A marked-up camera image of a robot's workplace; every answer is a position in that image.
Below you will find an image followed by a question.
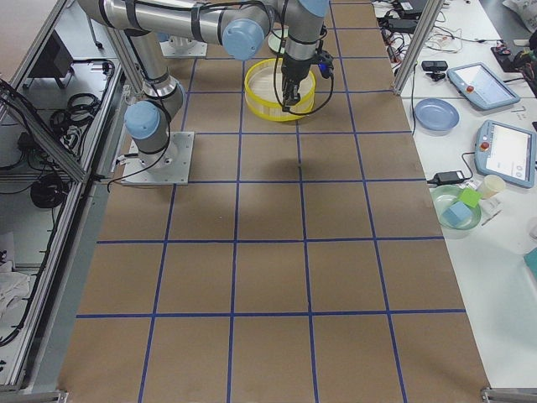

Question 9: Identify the yellow steamer layer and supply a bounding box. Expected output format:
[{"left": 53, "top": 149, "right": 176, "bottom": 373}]
[{"left": 244, "top": 58, "right": 316, "bottom": 122}]

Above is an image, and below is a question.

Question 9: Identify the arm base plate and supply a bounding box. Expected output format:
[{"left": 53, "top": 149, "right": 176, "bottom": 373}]
[
  {"left": 121, "top": 132, "right": 195, "bottom": 186},
  {"left": 160, "top": 36, "right": 207, "bottom": 59}
]

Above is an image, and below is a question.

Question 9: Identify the black power adapter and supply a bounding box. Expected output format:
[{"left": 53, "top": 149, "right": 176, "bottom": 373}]
[{"left": 427, "top": 170, "right": 468, "bottom": 186}]

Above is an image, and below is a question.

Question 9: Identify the light green plate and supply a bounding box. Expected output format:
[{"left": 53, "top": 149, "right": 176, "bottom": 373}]
[{"left": 267, "top": 28, "right": 288, "bottom": 55}]

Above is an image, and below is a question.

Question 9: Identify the aluminium frame post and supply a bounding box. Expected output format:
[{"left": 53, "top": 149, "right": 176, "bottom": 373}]
[{"left": 393, "top": 0, "right": 444, "bottom": 96}]

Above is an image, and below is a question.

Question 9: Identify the teach pendant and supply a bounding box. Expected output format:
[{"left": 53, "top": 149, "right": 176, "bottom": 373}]
[
  {"left": 474, "top": 120, "right": 536, "bottom": 189},
  {"left": 446, "top": 62, "right": 520, "bottom": 110}
]

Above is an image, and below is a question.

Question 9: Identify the green bowl with blocks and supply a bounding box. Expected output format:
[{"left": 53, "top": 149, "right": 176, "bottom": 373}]
[{"left": 430, "top": 185, "right": 482, "bottom": 231}]

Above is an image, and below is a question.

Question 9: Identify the blue plate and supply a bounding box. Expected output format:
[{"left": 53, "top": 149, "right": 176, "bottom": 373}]
[{"left": 414, "top": 98, "right": 460, "bottom": 132}]

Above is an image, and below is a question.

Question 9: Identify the teach pendant near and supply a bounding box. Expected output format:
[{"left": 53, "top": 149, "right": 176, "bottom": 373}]
[{"left": 474, "top": 120, "right": 536, "bottom": 189}]

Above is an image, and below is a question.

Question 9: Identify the teach pendant far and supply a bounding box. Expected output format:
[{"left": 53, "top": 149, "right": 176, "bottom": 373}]
[{"left": 446, "top": 62, "right": 520, "bottom": 110}]

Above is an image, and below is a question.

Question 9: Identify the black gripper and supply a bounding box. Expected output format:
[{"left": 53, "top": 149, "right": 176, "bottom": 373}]
[{"left": 281, "top": 50, "right": 334, "bottom": 112}]

